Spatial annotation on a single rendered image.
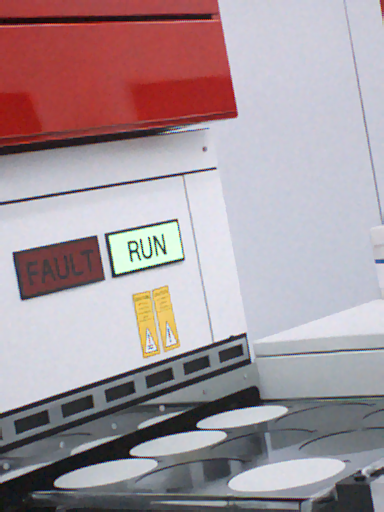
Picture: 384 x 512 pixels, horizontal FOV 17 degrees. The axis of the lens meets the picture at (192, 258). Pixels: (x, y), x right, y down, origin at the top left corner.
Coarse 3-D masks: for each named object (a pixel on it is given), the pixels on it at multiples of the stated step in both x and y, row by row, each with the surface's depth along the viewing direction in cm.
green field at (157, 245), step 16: (176, 224) 145; (112, 240) 137; (128, 240) 138; (144, 240) 140; (160, 240) 142; (176, 240) 144; (128, 256) 138; (144, 256) 140; (160, 256) 142; (176, 256) 144
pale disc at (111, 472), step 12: (84, 468) 129; (96, 468) 128; (108, 468) 127; (120, 468) 126; (132, 468) 125; (144, 468) 124; (60, 480) 125; (72, 480) 124; (84, 480) 123; (96, 480) 122; (108, 480) 121; (120, 480) 121
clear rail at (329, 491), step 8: (368, 464) 108; (376, 464) 108; (352, 472) 106; (360, 472) 106; (368, 472) 106; (376, 472) 107; (328, 488) 102; (312, 496) 101; (320, 496) 101; (328, 496) 102; (336, 496) 103; (304, 504) 100; (320, 504) 101; (328, 504) 102
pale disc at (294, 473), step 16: (272, 464) 116; (288, 464) 115; (304, 464) 113; (320, 464) 112; (336, 464) 111; (240, 480) 112; (256, 480) 111; (272, 480) 110; (288, 480) 109; (304, 480) 108; (320, 480) 107
